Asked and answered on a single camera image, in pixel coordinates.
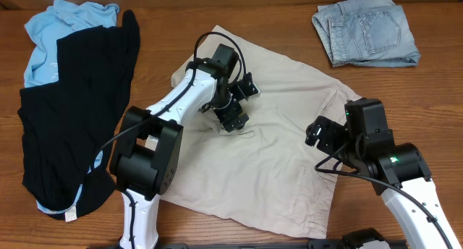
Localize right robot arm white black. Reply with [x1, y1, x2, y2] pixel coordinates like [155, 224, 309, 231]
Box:
[305, 98, 461, 248]

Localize folded denim shorts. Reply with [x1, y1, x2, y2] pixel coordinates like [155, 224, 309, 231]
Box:
[312, 0, 420, 67]

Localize light blue shirt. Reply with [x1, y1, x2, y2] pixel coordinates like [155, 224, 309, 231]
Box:
[24, 0, 120, 222]

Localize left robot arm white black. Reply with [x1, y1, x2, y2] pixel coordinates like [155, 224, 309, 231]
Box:
[110, 44, 260, 248]

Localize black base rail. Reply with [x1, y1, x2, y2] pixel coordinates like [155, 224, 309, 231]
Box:
[86, 227, 408, 249]

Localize beige shorts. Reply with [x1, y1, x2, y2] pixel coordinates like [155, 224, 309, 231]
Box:
[162, 26, 357, 239]

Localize black garment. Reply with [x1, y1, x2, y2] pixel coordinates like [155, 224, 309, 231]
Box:
[18, 10, 140, 221]

